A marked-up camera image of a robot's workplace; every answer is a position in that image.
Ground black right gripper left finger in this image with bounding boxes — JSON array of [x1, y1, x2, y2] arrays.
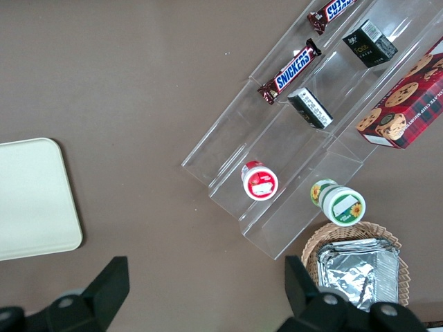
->
[[0, 255, 131, 332]]

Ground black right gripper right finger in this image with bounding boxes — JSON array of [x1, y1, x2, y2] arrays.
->
[[273, 255, 430, 332]]

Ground clear acrylic step display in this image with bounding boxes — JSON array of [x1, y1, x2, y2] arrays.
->
[[181, 0, 443, 261]]

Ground red tartan cookie box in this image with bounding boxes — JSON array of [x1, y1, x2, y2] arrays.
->
[[356, 36, 443, 149]]

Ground Snickers chocolate bar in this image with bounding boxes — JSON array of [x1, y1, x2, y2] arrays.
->
[[307, 0, 357, 35], [256, 37, 322, 106]]

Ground small black box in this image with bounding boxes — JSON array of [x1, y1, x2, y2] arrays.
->
[[341, 19, 399, 69], [287, 86, 334, 130]]

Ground aluminium foil container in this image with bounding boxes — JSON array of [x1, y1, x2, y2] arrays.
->
[[316, 237, 401, 312]]

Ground cream plastic tray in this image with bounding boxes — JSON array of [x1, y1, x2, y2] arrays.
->
[[0, 137, 83, 262]]

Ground light tan wicker basket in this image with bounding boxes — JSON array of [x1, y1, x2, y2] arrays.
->
[[300, 221, 411, 308]]

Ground green lidded yogurt cup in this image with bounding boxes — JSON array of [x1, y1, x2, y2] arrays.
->
[[309, 178, 367, 228]]

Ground red lidded yogurt cup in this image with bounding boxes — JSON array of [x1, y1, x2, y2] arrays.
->
[[241, 160, 280, 201]]

